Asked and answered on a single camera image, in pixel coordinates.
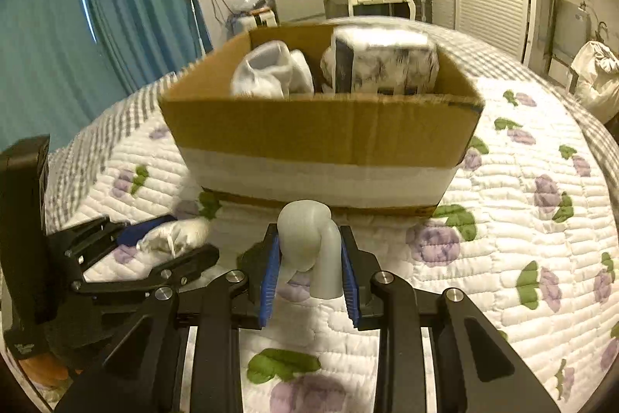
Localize operator hand orange glove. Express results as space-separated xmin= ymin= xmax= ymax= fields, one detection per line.
xmin=18 ymin=352 xmax=82 ymax=387

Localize white mesh cloth bundle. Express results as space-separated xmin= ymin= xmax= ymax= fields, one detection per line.
xmin=230 ymin=40 xmax=315 ymax=98

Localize white quilt purple flowers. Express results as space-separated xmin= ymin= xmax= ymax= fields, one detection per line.
xmin=66 ymin=79 xmax=618 ymax=412

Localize white knotted sock toy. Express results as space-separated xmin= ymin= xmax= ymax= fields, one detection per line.
xmin=137 ymin=217 xmax=210 ymax=258

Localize open cardboard box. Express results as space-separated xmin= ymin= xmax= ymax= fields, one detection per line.
xmin=159 ymin=24 xmax=485 ymax=217

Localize teal window curtain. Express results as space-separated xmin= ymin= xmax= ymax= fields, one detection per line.
xmin=1 ymin=0 xmax=212 ymax=148

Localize grey checked bed sheet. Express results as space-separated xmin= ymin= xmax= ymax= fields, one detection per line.
xmin=44 ymin=16 xmax=618 ymax=231

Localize large tissue pack floral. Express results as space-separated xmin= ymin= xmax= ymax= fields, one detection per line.
xmin=320 ymin=25 xmax=439 ymax=95

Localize white suitcase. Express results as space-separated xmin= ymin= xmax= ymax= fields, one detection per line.
xmin=231 ymin=7 xmax=277 ymax=36

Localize small grey refrigerator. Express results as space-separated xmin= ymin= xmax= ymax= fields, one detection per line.
xmin=270 ymin=0 xmax=326 ymax=25

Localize dark suitcase beside table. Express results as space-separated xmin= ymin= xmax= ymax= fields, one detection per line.
xmin=413 ymin=0 xmax=433 ymax=24

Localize white stuffed laundry bag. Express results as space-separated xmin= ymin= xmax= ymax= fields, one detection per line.
xmin=570 ymin=41 xmax=618 ymax=123

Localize grey soft tube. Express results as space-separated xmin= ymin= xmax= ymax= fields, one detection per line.
xmin=277 ymin=200 xmax=343 ymax=300

